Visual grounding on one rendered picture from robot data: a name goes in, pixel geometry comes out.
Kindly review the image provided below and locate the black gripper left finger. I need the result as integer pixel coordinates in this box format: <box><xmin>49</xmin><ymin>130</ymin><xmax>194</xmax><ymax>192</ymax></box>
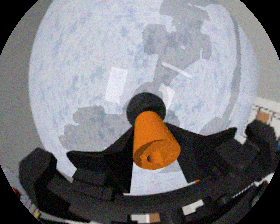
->
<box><xmin>65</xmin><ymin>125</ymin><xmax>135</xmax><ymax>194</ymax></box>

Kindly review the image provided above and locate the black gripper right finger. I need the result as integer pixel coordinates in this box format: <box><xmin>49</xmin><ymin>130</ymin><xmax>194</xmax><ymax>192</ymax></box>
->
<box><xmin>164</xmin><ymin>121</ymin><xmax>238</xmax><ymax>183</ymax></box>

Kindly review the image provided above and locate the black stepped round pedestal with short shaft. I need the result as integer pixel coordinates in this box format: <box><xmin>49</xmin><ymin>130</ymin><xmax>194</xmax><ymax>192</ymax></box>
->
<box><xmin>127</xmin><ymin>92</ymin><xmax>165</xmax><ymax>125</ymax></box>

